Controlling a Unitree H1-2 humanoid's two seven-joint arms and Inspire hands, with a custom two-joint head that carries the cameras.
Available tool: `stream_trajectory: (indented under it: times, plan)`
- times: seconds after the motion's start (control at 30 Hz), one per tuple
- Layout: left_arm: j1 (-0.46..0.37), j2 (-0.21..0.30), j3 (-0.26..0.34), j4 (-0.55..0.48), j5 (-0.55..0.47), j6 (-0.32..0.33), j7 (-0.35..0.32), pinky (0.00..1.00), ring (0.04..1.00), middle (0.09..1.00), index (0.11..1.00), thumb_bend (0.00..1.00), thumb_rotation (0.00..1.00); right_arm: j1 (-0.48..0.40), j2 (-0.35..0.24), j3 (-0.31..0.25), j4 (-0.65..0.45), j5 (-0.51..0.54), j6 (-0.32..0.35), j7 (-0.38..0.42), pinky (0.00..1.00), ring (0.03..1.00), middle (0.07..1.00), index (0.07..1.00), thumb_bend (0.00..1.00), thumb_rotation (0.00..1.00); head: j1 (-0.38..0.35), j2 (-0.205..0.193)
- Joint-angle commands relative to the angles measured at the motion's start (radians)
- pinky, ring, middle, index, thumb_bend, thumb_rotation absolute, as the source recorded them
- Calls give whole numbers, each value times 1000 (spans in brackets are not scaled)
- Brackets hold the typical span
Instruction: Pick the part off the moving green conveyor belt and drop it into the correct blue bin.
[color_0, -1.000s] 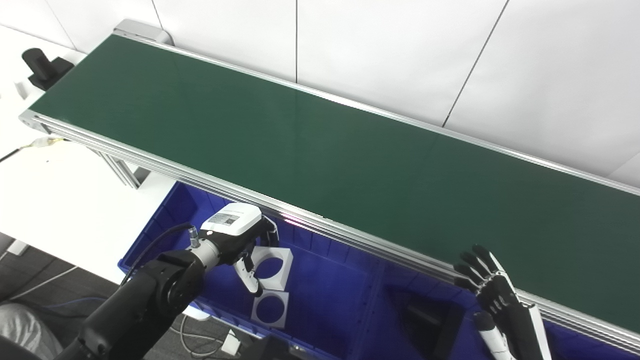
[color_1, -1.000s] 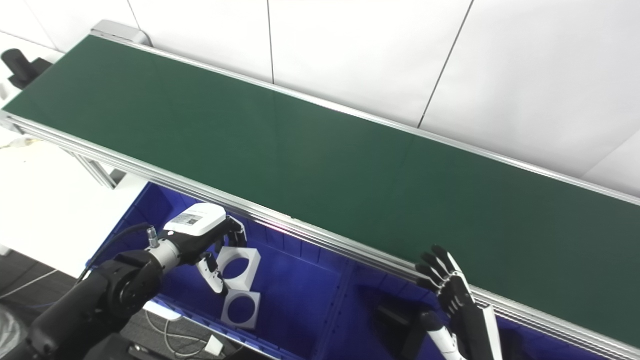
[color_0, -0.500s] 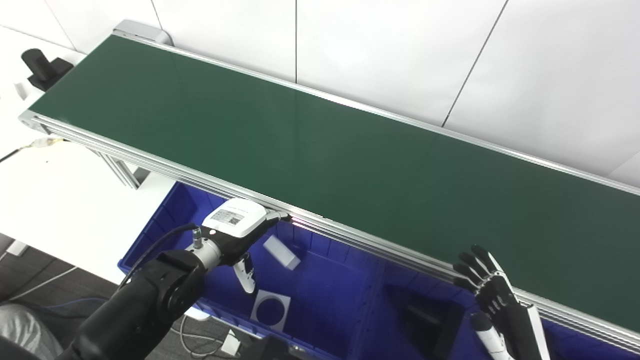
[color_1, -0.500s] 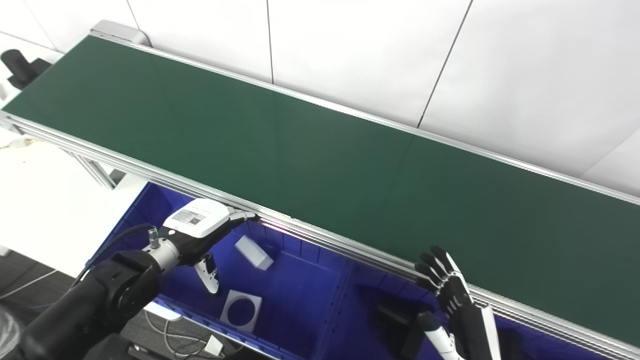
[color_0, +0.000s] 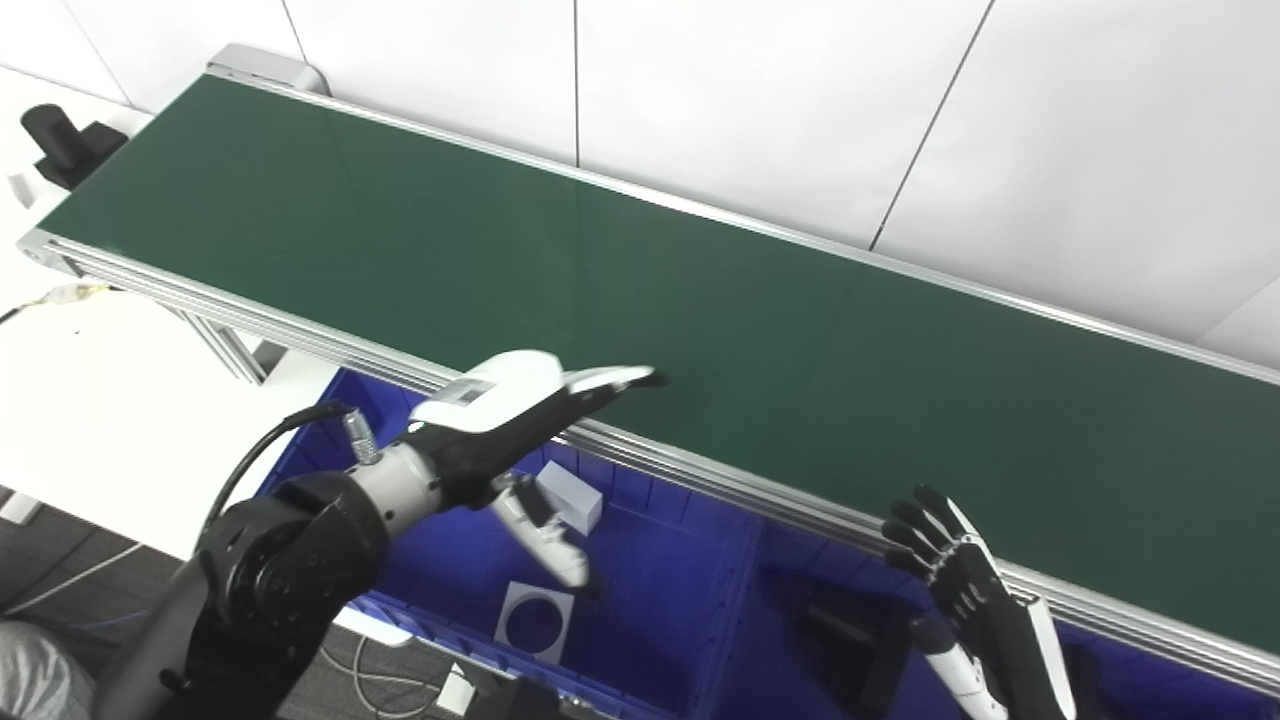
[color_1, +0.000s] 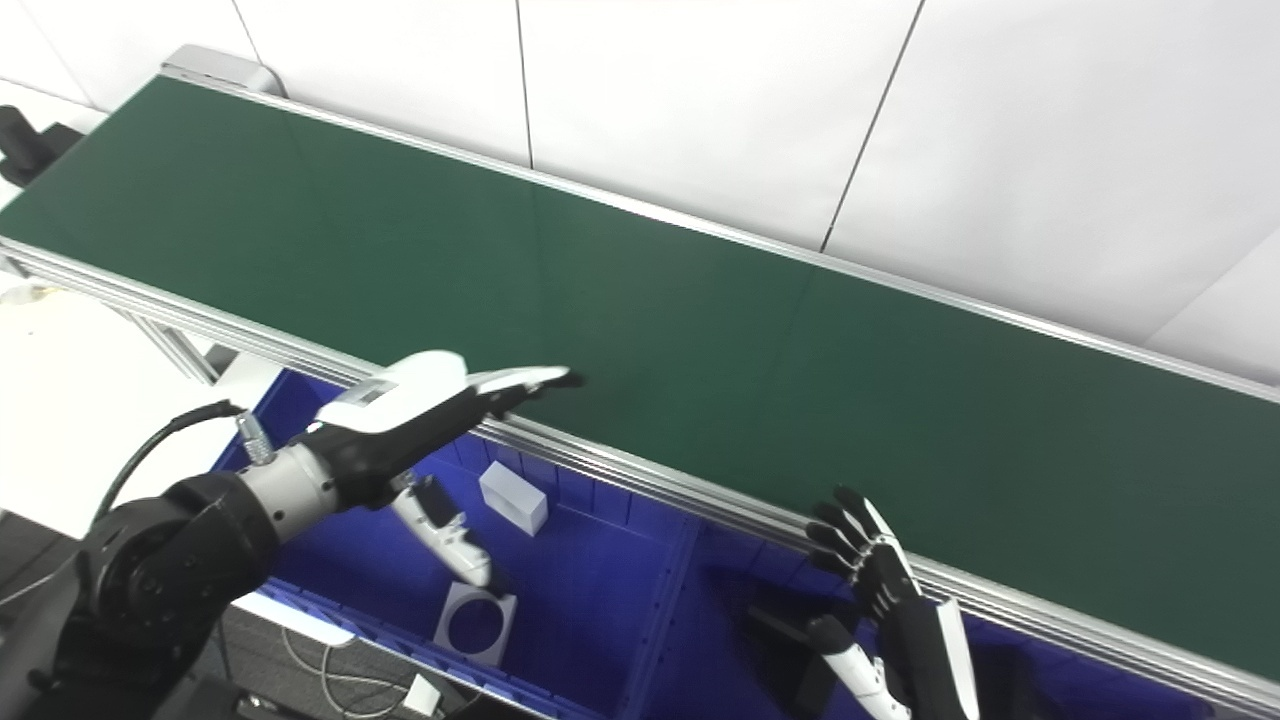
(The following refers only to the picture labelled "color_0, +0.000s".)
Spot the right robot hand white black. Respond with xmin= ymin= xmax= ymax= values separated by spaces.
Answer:
xmin=880 ymin=485 xmax=1078 ymax=720

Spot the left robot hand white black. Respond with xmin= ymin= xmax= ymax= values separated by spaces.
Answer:
xmin=404 ymin=349 xmax=667 ymax=591

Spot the blue plastic bin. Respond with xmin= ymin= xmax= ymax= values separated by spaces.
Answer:
xmin=690 ymin=498 xmax=1280 ymax=720
xmin=255 ymin=368 xmax=763 ymax=720

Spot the aluminium conveyor leg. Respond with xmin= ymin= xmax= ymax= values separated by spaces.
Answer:
xmin=178 ymin=306 xmax=290 ymax=387

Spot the grey conveyor end cover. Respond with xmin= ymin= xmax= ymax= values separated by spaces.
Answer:
xmin=206 ymin=42 xmax=330 ymax=97

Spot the white power adapter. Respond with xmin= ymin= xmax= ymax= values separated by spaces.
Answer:
xmin=434 ymin=662 xmax=479 ymax=717

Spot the grey trouser knee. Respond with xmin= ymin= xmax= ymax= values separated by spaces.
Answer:
xmin=0 ymin=619 xmax=97 ymax=720

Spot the black cylinder bracket part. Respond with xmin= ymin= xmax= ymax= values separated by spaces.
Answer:
xmin=795 ymin=598 xmax=917 ymax=717
xmin=20 ymin=103 xmax=130 ymax=191

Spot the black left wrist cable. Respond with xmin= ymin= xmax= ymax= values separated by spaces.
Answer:
xmin=200 ymin=400 xmax=387 ymax=533

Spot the green conveyor belt aluminium frame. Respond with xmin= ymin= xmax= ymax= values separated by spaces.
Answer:
xmin=15 ymin=42 xmax=1280 ymax=698

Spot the cable with yellow connector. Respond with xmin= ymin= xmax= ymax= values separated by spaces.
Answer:
xmin=0 ymin=282 xmax=113 ymax=327

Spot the white floor cable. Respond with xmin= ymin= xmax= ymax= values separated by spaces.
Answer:
xmin=0 ymin=540 xmax=147 ymax=617

